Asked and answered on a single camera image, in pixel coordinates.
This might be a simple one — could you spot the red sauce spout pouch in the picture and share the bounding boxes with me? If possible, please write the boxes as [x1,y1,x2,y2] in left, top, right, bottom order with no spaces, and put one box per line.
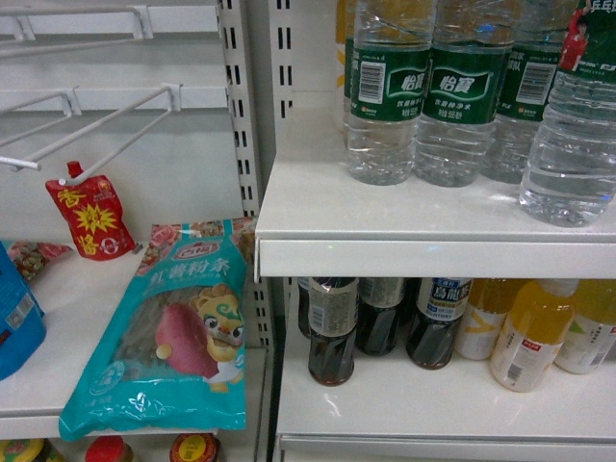
[45,175,136,261]

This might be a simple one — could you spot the white metal shelf board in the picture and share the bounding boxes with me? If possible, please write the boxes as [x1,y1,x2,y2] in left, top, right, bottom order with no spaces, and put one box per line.
[254,105,616,283]

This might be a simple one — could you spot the leftmost water bottle green label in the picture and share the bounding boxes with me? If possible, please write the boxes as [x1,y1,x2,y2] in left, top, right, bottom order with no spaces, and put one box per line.
[346,1,437,186]

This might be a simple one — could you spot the blue teal snack bag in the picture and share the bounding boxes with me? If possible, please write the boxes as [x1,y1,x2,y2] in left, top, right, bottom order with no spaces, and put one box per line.
[1,244,46,380]

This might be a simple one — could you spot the dark oolong tea bottle middle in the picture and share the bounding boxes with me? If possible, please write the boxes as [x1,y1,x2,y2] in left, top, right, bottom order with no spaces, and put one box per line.
[405,277,473,370]

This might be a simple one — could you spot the water bottle athletes label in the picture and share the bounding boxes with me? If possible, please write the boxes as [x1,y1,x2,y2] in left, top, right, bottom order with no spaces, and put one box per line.
[480,1,568,184]

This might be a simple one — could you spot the yellow orange drink bottle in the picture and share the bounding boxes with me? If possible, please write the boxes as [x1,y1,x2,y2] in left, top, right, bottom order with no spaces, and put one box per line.
[490,278,579,393]

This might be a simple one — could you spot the dark oolong tea bottle front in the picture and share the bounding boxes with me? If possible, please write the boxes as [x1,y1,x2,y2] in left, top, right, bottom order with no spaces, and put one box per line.
[308,277,359,386]

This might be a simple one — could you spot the front barcode water bottle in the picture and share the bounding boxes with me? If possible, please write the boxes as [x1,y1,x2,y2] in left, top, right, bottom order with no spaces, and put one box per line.
[413,0,521,188]

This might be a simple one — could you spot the white peg hook right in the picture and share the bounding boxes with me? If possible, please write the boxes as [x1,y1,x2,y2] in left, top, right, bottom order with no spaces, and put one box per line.
[0,83,184,172]

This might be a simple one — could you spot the teal sweet potato noodle bag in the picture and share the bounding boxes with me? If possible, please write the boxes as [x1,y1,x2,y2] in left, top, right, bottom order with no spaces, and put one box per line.
[59,217,256,441]

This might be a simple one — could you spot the white perforated shelf upright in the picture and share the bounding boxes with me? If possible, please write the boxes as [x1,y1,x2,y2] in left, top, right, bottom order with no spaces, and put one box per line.
[217,1,287,353]

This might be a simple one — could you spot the edge water bottle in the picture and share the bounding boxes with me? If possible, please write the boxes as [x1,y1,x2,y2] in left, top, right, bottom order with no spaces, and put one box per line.
[519,1,615,227]

